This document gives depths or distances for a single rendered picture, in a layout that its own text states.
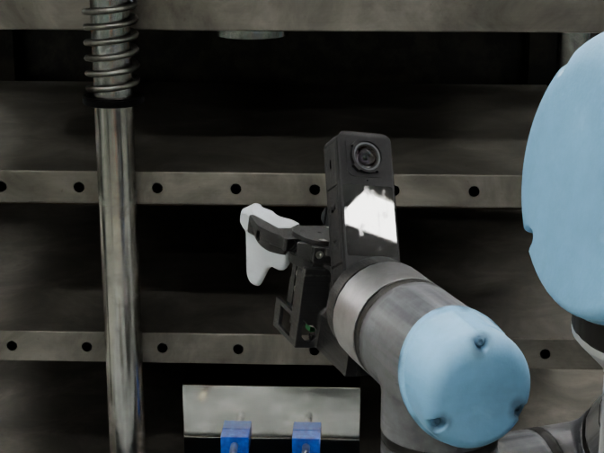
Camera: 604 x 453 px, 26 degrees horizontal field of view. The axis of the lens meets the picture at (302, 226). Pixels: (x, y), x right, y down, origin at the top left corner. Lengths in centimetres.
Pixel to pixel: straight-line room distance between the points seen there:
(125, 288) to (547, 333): 63
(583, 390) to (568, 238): 194
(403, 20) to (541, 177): 134
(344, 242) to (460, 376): 19
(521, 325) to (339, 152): 112
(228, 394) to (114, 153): 41
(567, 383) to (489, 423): 170
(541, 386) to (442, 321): 168
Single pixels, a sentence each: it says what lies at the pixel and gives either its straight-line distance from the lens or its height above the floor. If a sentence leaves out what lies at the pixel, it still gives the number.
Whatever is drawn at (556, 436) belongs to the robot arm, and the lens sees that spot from 89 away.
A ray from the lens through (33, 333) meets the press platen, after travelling 203.
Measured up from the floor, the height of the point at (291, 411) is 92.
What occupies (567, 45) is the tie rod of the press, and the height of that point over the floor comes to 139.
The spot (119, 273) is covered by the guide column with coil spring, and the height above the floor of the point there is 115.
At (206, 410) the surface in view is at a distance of 202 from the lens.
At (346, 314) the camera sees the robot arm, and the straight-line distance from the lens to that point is 87.
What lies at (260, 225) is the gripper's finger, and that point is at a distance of 100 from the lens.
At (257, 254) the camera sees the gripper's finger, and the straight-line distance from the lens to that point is 104.
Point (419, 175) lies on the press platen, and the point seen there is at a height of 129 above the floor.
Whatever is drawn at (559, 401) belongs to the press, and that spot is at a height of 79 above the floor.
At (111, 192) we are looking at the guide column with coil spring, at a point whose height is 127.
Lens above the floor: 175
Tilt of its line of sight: 16 degrees down
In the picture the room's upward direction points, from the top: straight up
